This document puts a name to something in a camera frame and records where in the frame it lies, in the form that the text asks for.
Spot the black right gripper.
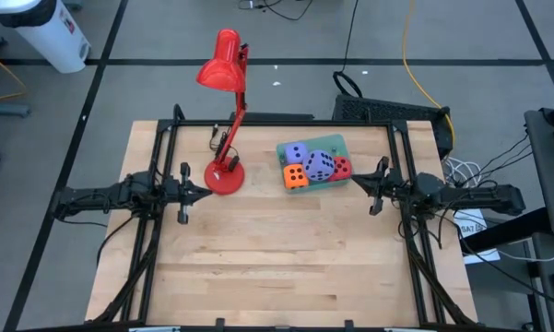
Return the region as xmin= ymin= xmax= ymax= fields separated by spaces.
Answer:
xmin=351 ymin=155 xmax=402 ymax=217

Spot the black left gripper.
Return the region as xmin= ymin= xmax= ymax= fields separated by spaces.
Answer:
xmin=162 ymin=160 xmax=214 ymax=226

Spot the large red foam die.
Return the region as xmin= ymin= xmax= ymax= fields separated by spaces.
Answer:
xmin=329 ymin=155 xmax=353 ymax=183

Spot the large purple foam die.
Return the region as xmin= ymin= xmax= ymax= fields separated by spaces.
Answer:
xmin=284 ymin=141 xmax=309 ymax=166
xmin=301 ymin=148 xmax=336 ymax=183

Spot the large orange foam die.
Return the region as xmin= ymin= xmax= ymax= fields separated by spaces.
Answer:
xmin=282 ymin=162 xmax=311 ymax=191

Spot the green translucent plastic bin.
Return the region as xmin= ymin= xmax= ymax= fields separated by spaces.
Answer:
xmin=275 ymin=133 xmax=354 ymax=196

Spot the black computer case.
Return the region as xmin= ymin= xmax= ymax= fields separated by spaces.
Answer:
xmin=331 ymin=94 xmax=454 ymax=160

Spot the white paper sheet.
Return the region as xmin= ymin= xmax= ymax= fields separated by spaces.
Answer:
xmin=451 ymin=209 xmax=501 ymax=266

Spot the red desk lamp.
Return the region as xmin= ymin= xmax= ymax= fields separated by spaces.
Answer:
xmin=195 ymin=28 xmax=251 ymax=196

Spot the grey side desk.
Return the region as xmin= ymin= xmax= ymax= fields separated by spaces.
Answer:
xmin=524 ymin=106 xmax=554 ymax=236

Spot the grey flat floor base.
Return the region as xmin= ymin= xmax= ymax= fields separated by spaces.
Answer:
xmin=0 ymin=101 xmax=31 ymax=119

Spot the white trash can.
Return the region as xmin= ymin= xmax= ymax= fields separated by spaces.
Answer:
xmin=0 ymin=0 xmax=92 ymax=74

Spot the black lamp power cord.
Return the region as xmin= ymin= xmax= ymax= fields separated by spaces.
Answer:
xmin=209 ymin=123 xmax=241 ymax=172

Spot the white cable bundle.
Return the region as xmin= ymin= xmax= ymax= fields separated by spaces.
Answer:
xmin=442 ymin=156 xmax=483 ymax=211

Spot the black metal table frame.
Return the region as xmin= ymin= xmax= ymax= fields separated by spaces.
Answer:
xmin=85 ymin=103 xmax=479 ymax=332

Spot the yellow power cable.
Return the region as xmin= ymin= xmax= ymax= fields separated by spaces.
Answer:
xmin=401 ymin=0 xmax=456 ymax=147

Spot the black floor cable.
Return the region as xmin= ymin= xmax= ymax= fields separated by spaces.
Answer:
xmin=332 ymin=0 xmax=365 ymax=99

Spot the thin yellow floor cable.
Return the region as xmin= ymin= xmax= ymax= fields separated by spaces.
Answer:
xmin=0 ymin=43 xmax=27 ymax=102

